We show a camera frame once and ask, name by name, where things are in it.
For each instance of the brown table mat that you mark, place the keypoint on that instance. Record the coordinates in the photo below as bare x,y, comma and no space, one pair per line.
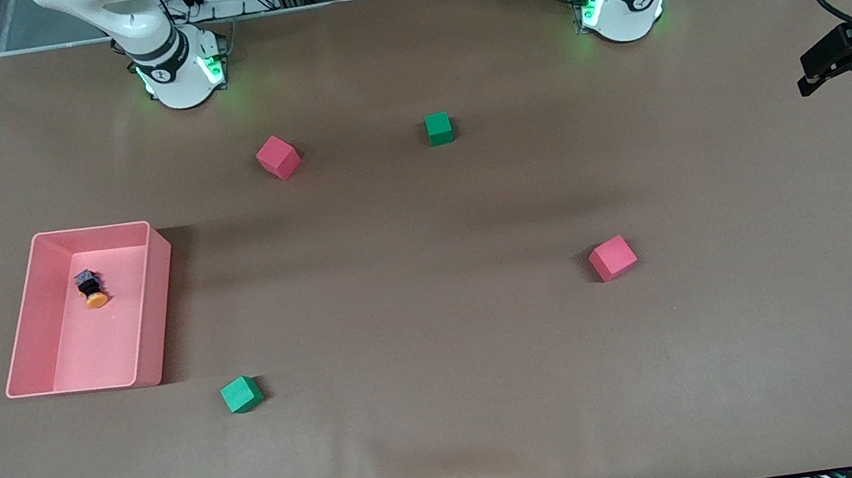
449,402

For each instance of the orange capped black push button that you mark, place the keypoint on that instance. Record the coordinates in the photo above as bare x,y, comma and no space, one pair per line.
96,299

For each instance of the green foam cube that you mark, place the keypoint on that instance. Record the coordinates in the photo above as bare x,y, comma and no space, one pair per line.
240,394
439,128

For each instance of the pink plastic bin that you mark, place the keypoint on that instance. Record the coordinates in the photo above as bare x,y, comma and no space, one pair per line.
108,350

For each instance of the pink foam cube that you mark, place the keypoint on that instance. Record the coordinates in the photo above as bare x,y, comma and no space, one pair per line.
277,157
612,258

